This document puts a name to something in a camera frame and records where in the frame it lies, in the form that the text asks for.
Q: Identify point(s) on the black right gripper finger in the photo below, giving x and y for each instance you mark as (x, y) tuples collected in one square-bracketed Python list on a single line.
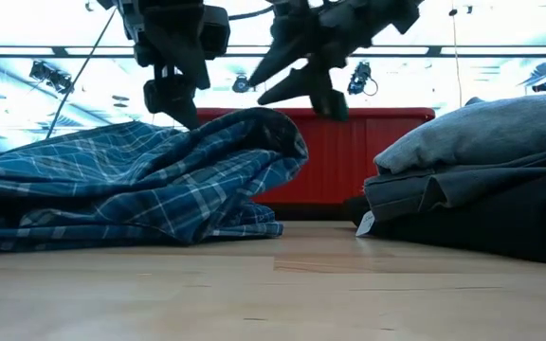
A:
[(296, 85), (278, 59)]

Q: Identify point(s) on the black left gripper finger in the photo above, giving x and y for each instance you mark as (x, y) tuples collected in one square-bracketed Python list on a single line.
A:
[(183, 52), (173, 99)]

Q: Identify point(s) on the blue plaid shirt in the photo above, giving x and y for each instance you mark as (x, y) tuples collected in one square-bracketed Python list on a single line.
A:
[(135, 189)]

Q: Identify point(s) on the light grey garment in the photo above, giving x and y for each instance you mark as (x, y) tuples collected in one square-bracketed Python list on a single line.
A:
[(481, 132)]

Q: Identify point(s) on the dark grey shirt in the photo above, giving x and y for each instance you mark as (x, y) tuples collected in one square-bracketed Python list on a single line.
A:
[(443, 196)]

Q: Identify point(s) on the black garment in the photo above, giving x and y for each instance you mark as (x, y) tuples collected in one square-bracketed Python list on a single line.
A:
[(491, 246)]

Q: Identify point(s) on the red plastic laundry bin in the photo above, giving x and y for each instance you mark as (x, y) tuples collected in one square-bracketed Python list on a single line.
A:
[(349, 156)]

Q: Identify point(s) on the small black ceiling fixture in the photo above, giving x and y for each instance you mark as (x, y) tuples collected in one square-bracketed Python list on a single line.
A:
[(543, 86)]

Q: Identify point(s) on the round black ceiling camera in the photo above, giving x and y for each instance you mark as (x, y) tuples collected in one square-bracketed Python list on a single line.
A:
[(241, 84)]

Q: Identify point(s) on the black hanging ceiling camera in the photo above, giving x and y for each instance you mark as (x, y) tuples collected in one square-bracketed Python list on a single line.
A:
[(360, 78)]

